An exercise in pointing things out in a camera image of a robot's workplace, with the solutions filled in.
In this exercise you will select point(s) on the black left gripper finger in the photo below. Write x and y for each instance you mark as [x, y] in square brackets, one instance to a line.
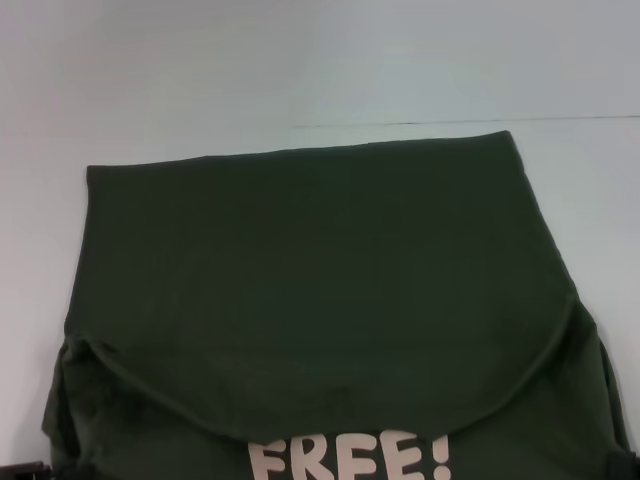
[25, 472]

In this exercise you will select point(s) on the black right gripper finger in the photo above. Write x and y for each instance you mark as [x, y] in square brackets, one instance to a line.
[624, 467]

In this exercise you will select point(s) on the dark green t-shirt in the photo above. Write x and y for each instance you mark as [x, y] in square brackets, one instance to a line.
[325, 275]

